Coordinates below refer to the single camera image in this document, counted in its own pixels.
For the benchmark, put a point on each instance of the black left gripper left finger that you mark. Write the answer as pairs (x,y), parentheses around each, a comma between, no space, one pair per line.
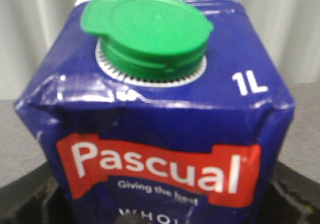
(35,198)

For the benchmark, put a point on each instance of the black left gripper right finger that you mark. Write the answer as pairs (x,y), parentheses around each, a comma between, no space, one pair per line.
(291,198)

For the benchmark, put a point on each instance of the blue white milk carton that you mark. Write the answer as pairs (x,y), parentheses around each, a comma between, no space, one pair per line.
(167,110)

